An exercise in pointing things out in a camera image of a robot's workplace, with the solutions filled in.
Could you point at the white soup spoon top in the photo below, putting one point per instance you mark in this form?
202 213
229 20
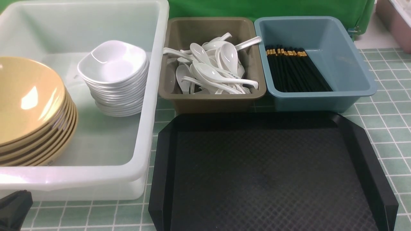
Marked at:
229 57

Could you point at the white square dish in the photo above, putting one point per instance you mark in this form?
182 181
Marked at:
113 62

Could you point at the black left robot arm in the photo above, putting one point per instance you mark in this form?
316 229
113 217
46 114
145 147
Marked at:
14 209

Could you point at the green backdrop cloth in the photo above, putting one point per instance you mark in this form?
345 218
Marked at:
353 14

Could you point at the white plastic bin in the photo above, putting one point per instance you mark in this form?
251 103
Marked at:
107 157

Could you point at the blue chopstick bin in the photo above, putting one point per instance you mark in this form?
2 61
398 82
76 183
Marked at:
331 49

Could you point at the yellow bowl stack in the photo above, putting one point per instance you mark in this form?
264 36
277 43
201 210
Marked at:
38 115

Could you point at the pink box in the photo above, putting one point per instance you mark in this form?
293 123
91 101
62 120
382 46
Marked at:
395 15

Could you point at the black serving tray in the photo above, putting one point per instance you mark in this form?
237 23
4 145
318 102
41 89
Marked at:
271 171

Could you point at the brown spoon bin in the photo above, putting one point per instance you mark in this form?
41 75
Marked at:
183 31

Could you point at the white soup spoon pile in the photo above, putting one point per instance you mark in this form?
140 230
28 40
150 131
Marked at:
201 69

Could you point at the black chopsticks bundle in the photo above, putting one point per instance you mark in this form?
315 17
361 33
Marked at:
293 70

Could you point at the white dish stack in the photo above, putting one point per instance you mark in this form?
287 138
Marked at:
122 100

